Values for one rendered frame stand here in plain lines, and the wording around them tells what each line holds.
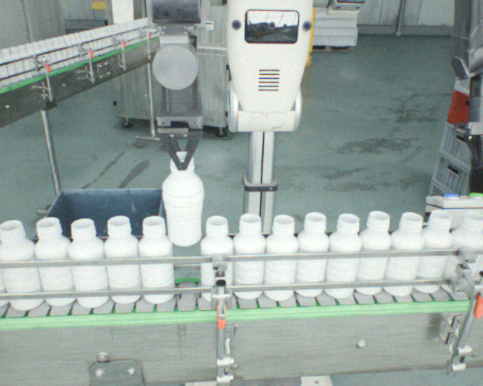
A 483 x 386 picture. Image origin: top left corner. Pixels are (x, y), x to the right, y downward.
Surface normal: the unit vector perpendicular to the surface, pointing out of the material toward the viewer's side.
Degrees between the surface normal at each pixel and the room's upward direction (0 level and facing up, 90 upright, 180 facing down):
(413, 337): 90
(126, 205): 90
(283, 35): 90
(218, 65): 90
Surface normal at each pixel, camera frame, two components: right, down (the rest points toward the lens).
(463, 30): -0.88, 0.41
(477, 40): 0.40, 0.52
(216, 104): -0.22, 0.36
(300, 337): 0.08, 0.46
